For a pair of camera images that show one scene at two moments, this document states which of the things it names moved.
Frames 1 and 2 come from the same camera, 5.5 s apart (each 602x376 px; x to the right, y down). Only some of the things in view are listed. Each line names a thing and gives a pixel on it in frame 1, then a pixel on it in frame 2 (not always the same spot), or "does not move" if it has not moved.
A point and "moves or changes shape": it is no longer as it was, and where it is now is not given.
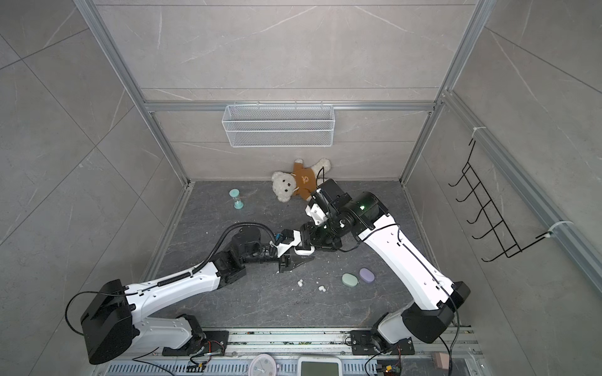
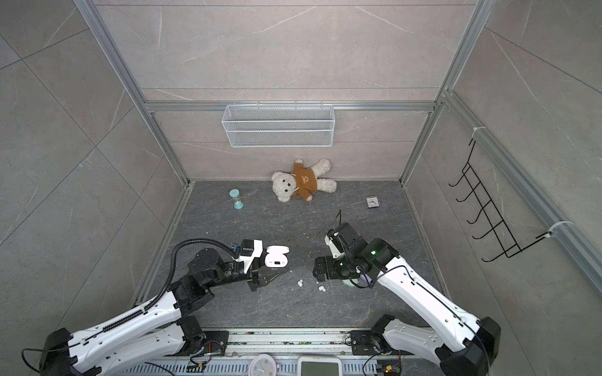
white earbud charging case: [304, 251] moves or changes shape
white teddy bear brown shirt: [302, 182] does not move
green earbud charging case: [349, 280] does not move
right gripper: [310, 228] to [330, 271]
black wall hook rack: [506, 239] does not move
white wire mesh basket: [273, 126] does not move
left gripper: [286, 256] to [252, 278]
